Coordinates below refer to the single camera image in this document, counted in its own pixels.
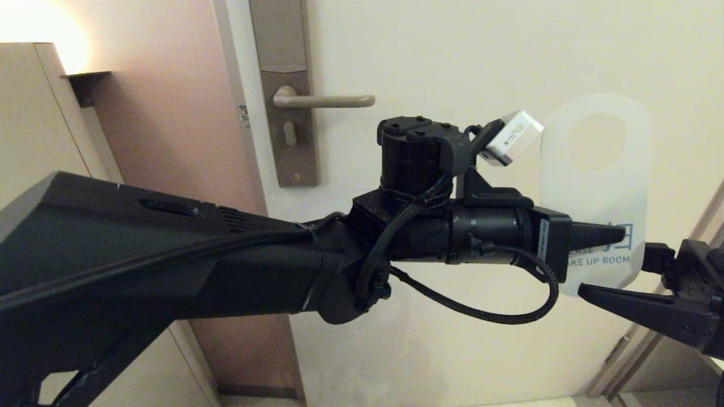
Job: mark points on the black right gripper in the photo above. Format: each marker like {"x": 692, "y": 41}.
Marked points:
{"x": 707, "y": 282}

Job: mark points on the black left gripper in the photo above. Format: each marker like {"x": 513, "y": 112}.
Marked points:
{"x": 492, "y": 234}

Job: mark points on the blue do-not-disturb door hanger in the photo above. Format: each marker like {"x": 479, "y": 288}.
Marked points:
{"x": 594, "y": 192}

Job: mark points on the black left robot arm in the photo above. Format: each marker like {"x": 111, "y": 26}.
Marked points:
{"x": 169, "y": 260}

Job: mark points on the cream door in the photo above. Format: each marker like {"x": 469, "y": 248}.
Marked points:
{"x": 452, "y": 350}

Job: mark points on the brown door lock plate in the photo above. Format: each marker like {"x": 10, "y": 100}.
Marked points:
{"x": 280, "y": 34}

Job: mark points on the beige cabinet panel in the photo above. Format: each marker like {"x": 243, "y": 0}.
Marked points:
{"x": 34, "y": 113}

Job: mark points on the black left camera bracket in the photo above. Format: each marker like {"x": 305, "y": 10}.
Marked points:
{"x": 492, "y": 195}

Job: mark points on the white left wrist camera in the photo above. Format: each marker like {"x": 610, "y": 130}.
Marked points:
{"x": 513, "y": 137}

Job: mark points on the dark wall lamp bracket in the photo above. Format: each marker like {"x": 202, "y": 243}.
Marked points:
{"x": 87, "y": 83}

